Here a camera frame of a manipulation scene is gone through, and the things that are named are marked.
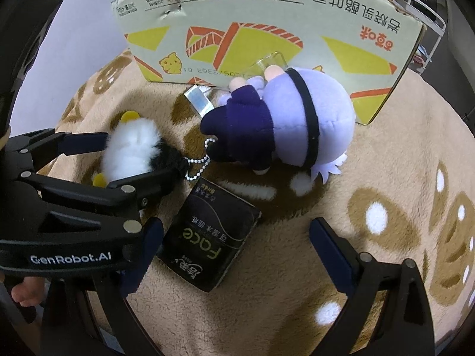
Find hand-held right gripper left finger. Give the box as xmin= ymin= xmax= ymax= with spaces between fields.
xmin=39 ymin=216 xmax=164 ymax=356

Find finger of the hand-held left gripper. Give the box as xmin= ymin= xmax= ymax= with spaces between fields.
xmin=15 ymin=163 xmax=190 ymax=210
xmin=7 ymin=129 xmax=110 ymax=173

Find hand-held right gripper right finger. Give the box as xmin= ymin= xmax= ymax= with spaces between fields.
xmin=309 ymin=217 xmax=436 ymax=356

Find white black penguin plush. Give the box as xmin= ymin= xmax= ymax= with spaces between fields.
xmin=93 ymin=110 xmax=218 ymax=188

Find black tissue pack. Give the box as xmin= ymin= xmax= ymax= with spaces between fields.
xmin=156 ymin=177 xmax=262 ymax=293

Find printed cardboard box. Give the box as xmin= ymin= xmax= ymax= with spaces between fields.
xmin=110 ymin=0 xmax=427 ymax=126

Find person's left hand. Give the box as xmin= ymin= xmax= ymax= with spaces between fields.
xmin=10 ymin=277 xmax=44 ymax=308

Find beige patterned blanket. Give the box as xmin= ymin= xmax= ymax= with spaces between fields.
xmin=41 ymin=48 xmax=475 ymax=356

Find clear acrylic charm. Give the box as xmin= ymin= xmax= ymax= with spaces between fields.
xmin=183 ymin=85 xmax=214 ymax=114
xmin=256 ymin=54 xmax=288 ymax=78

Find purple-haired plush doll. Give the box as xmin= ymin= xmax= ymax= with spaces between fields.
xmin=200 ymin=65 xmax=357 ymax=184

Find white trolley cart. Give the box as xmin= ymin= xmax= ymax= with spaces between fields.
xmin=403 ymin=0 xmax=446 ymax=78

